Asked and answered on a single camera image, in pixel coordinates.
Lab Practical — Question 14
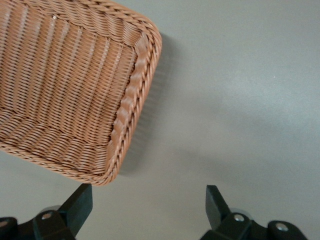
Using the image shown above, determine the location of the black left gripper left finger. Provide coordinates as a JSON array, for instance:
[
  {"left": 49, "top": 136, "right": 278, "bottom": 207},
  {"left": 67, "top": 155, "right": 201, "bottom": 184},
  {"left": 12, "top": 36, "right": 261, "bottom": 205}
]
[{"left": 0, "top": 183, "right": 94, "bottom": 240}]

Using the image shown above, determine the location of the brown wicker basket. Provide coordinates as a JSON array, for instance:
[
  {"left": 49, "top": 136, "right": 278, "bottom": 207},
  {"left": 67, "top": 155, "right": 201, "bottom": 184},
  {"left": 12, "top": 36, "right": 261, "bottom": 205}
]
[{"left": 0, "top": 0, "right": 163, "bottom": 187}]

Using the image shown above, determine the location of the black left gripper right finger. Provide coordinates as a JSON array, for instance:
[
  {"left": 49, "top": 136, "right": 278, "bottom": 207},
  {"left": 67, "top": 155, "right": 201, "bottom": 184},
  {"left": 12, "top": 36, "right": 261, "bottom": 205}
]
[{"left": 199, "top": 184, "right": 308, "bottom": 240}]

